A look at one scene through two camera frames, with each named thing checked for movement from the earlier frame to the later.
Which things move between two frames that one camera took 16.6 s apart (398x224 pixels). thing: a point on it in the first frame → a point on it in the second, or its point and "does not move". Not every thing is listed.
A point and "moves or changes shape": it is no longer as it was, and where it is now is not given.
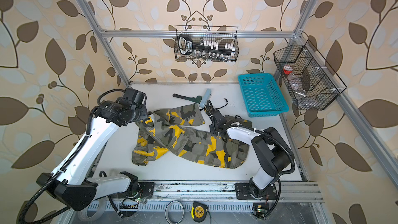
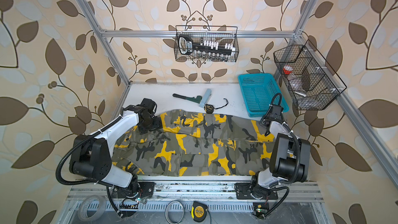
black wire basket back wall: [206, 43] does not move
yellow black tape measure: [198, 211] does not move
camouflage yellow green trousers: [167, 131] moves or changes shape
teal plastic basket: [262, 96] does not move
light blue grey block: [205, 98] does not move
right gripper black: [213, 133] → [265, 117]
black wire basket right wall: [312, 84] does not move
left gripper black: [144, 114] → [158, 125]
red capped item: [287, 70] does not move
